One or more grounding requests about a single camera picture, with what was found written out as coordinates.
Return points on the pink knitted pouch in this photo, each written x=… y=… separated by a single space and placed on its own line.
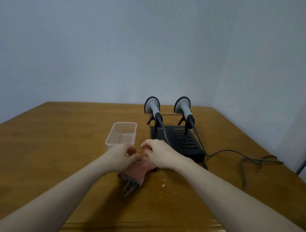
x=137 y=173

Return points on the person's right forearm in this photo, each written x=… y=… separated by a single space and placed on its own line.
x=227 y=200

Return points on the clear plastic container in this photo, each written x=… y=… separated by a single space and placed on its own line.
x=121 y=136

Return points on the grey handheld barcode scanner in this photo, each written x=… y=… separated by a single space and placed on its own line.
x=184 y=108
x=153 y=108

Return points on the person's right hand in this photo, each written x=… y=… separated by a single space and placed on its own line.
x=165 y=154

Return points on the person's left hand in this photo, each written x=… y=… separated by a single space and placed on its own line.
x=118 y=159

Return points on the black scanner stand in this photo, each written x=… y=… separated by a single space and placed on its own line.
x=185 y=144

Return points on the person's left fingers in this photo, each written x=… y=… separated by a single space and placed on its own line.
x=131 y=155

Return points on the pale crumbs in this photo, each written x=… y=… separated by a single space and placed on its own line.
x=163 y=185

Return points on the person's left forearm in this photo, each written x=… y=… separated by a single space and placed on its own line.
x=55 y=200

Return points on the person's right fingers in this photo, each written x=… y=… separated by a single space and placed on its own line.
x=147 y=146

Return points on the dark metal leg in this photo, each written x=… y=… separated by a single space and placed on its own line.
x=301 y=167

